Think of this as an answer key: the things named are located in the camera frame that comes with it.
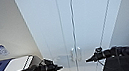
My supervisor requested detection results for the white door handle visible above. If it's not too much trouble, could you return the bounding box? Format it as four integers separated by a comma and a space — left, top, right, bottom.
69, 46, 77, 64
75, 45, 84, 62

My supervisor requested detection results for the flat white board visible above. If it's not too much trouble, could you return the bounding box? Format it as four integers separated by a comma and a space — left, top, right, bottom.
0, 54, 37, 71

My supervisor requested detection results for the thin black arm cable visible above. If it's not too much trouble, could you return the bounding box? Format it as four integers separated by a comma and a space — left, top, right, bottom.
113, 45, 124, 68

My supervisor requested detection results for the wall plate with blue print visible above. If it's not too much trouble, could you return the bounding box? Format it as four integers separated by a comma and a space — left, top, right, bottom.
0, 42, 11, 57

